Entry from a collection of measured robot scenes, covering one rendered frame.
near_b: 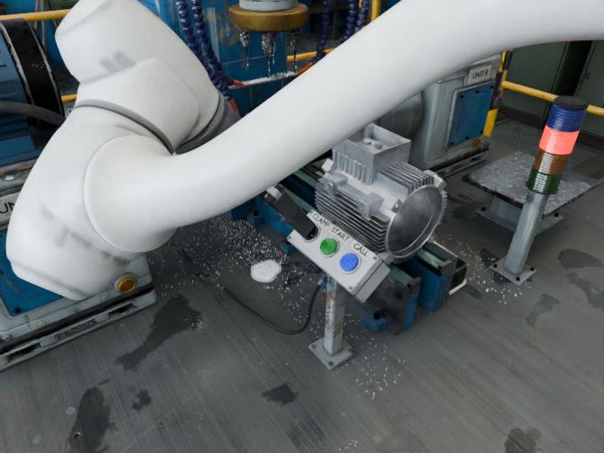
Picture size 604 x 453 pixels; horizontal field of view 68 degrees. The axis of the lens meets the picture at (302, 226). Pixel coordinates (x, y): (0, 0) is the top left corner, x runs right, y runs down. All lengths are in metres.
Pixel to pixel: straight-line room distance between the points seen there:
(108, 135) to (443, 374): 0.72
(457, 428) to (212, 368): 0.45
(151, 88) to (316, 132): 0.20
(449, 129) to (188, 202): 1.18
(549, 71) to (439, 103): 2.92
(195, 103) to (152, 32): 0.08
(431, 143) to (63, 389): 1.12
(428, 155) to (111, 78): 1.11
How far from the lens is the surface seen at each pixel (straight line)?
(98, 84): 0.48
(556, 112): 1.00
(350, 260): 0.69
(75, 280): 0.42
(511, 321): 1.07
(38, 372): 1.02
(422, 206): 0.98
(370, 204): 0.83
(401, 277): 0.92
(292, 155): 0.33
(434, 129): 1.41
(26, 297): 0.95
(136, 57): 0.47
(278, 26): 1.06
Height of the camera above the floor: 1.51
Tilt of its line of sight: 35 degrees down
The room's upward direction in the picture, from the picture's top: straight up
